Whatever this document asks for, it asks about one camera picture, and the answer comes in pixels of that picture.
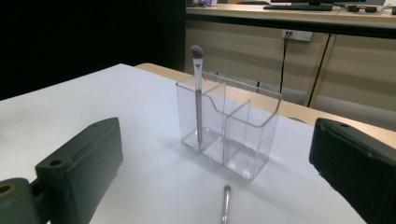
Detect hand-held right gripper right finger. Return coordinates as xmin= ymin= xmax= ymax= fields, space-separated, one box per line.
xmin=308 ymin=117 xmax=396 ymax=224

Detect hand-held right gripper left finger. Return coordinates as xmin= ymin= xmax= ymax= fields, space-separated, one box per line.
xmin=35 ymin=117 xmax=124 ymax=224

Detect clear plastic organizer box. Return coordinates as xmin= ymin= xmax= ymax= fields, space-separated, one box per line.
xmin=175 ymin=71 xmax=284 ymax=182

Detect white paper sheet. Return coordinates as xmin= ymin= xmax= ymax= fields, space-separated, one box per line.
xmin=0 ymin=63 xmax=369 ymax=224

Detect small dark desk objects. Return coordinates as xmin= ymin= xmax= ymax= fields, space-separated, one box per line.
xmin=346 ymin=4 xmax=379 ymax=14

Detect long wooden desk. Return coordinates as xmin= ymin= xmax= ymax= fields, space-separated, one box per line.
xmin=185 ymin=0 xmax=396 ymax=40

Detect black keyboard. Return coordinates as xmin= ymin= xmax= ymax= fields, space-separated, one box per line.
xmin=262 ymin=2 xmax=334 ymax=12

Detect dark vertical wall strip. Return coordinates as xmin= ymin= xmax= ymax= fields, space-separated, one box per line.
xmin=305 ymin=33 xmax=332 ymax=108

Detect black wall cable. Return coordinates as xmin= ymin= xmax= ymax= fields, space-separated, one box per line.
xmin=278 ymin=31 xmax=291 ymax=95

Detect white wall socket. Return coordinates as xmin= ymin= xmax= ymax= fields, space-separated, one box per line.
xmin=281 ymin=29 xmax=314 ymax=42

